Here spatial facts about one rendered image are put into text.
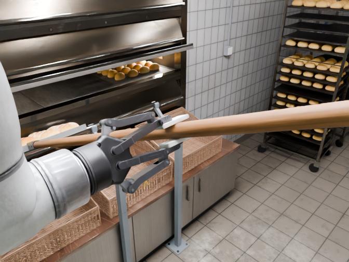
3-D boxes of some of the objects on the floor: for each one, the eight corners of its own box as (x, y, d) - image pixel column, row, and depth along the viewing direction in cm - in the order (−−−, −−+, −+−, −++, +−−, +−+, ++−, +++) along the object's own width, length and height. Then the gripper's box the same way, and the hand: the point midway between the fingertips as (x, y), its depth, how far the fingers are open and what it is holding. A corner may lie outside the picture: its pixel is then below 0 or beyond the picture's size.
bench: (-81, 342, 181) (-126, 278, 154) (192, 172, 332) (193, 125, 305) (-59, 432, 146) (-112, 369, 118) (235, 196, 297) (241, 145, 270)
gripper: (51, 126, 48) (163, 89, 62) (85, 218, 50) (185, 162, 65) (69, 122, 42) (188, 82, 57) (106, 226, 44) (211, 162, 59)
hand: (174, 131), depth 59 cm, fingers closed on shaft, 3 cm apart
